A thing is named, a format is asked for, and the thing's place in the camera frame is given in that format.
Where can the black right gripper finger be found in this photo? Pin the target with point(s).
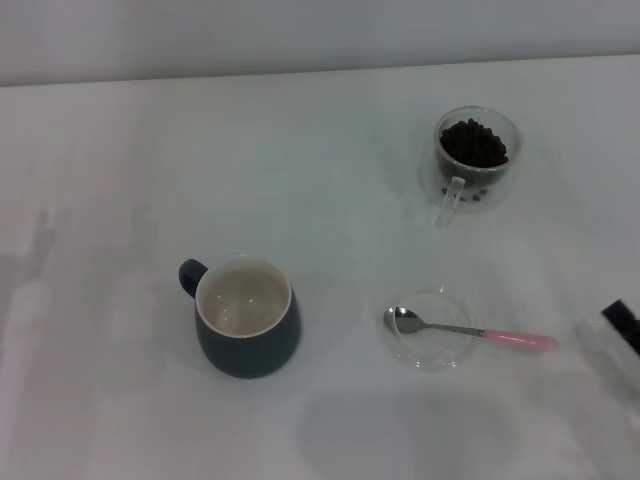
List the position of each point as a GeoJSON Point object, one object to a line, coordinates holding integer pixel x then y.
{"type": "Point", "coordinates": [625, 322]}

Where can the dark blue ceramic mug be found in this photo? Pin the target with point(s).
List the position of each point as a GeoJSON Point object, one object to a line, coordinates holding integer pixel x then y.
{"type": "Point", "coordinates": [250, 355]}

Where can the heap of coffee beans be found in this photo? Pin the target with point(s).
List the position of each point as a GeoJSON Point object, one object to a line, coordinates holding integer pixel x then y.
{"type": "Point", "coordinates": [475, 142]}

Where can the empty clear glass saucer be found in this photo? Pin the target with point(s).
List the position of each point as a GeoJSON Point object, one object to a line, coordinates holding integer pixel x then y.
{"type": "Point", "coordinates": [430, 352]}

